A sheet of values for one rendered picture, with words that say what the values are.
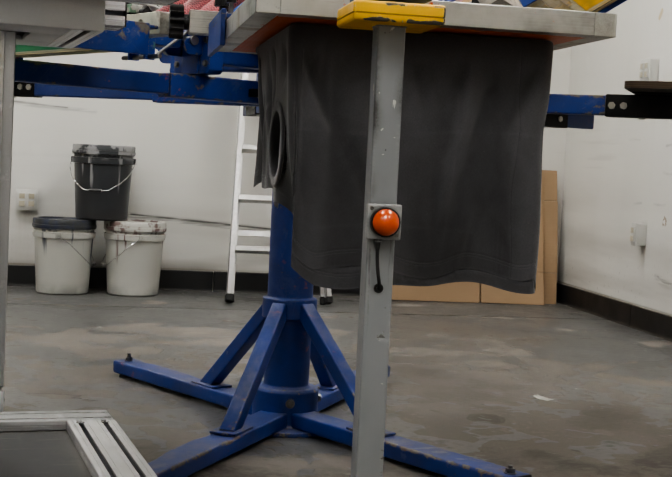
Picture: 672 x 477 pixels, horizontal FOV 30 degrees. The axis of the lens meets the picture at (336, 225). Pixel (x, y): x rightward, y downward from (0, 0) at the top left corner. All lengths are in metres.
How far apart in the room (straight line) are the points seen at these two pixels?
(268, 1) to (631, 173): 4.45
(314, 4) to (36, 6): 0.42
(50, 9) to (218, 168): 4.88
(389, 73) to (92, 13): 0.43
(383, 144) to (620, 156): 4.67
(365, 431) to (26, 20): 0.75
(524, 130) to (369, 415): 0.60
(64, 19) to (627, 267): 4.71
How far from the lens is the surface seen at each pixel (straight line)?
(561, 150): 7.10
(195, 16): 2.76
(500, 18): 2.03
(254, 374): 3.21
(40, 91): 3.76
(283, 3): 1.95
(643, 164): 6.14
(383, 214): 1.73
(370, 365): 1.79
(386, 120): 1.77
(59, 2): 1.83
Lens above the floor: 0.73
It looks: 3 degrees down
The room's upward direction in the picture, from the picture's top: 3 degrees clockwise
